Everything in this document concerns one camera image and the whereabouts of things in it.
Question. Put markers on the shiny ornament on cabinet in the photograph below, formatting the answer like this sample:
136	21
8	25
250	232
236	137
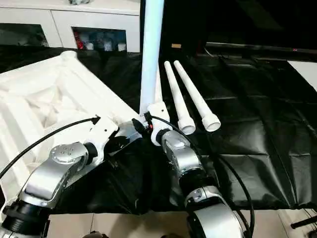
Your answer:
80	1

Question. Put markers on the white plastic table top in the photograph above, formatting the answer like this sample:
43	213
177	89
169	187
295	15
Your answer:
44	104

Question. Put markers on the black work mat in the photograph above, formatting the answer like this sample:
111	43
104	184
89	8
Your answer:
247	129

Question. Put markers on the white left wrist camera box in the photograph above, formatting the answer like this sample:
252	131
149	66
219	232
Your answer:
101	136

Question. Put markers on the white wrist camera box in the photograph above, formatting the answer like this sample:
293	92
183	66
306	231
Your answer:
159	121
101	136

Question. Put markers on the small yellow tag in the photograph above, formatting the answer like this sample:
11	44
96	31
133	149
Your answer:
176	45

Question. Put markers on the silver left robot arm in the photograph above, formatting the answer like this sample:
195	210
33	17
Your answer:
52	173

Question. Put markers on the white cabinet with glass doors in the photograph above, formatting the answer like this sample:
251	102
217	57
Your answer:
64	22

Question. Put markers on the dark low shelf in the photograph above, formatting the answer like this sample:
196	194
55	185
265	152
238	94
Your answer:
262	50

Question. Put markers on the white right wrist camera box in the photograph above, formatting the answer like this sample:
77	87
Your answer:
159	121

